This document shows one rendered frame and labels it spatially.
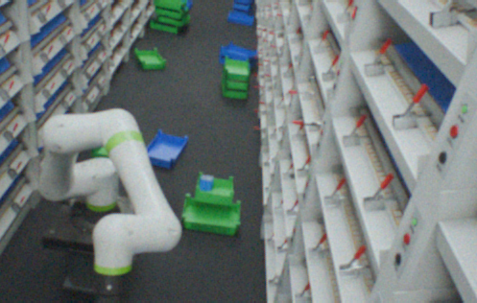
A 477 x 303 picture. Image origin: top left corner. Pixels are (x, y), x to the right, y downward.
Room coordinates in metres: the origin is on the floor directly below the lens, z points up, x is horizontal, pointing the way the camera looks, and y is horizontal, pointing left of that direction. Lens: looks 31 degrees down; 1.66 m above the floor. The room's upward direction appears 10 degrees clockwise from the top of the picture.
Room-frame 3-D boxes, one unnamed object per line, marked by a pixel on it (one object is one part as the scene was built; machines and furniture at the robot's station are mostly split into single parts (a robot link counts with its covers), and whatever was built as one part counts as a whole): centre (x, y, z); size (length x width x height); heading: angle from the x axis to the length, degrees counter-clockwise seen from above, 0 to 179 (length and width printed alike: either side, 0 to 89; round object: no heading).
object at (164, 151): (2.61, 0.47, 0.04); 0.30 x 0.20 x 0.08; 174
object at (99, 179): (1.53, 0.53, 0.49); 0.16 x 0.13 x 0.19; 123
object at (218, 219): (2.04, 0.09, 0.04); 0.30 x 0.20 x 0.08; 94
